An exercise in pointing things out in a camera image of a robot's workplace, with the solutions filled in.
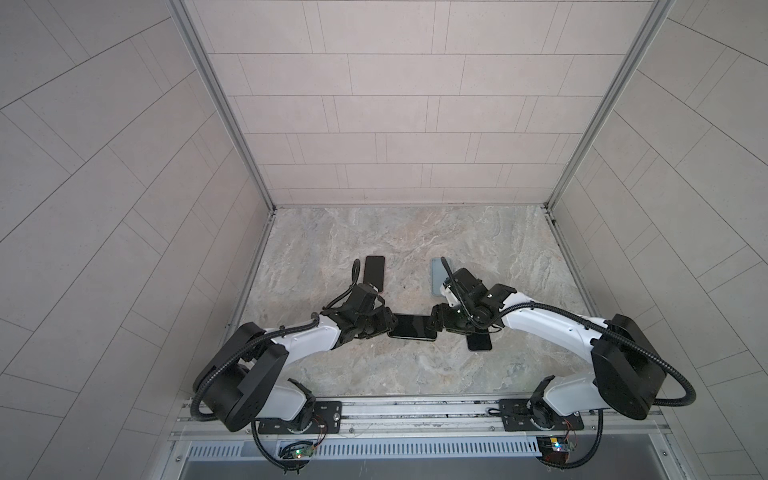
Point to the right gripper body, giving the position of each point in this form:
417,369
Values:
458,318

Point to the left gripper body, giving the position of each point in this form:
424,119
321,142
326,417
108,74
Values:
370,323

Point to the black phone case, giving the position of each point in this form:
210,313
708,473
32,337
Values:
412,327

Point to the purple-edged black phone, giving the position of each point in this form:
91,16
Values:
374,273

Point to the pink phone case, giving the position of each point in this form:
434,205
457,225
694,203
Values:
374,273

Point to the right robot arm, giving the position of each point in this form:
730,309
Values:
624,372

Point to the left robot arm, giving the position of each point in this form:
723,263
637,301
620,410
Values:
243,381

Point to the light blue phone case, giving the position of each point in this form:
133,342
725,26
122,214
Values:
439,275

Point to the ventilation grille strip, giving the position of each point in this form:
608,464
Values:
382,448

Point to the left circuit board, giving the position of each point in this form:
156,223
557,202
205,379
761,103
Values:
298,451

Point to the circuit board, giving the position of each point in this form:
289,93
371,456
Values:
298,451
555,449

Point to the right circuit board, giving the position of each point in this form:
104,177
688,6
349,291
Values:
555,449

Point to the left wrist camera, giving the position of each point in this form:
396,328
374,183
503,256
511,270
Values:
362,299

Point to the aluminium mounting rail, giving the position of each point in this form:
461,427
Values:
428,417

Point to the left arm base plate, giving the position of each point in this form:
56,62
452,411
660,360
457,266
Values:
316,417

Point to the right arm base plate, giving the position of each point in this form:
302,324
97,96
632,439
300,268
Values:
526,416

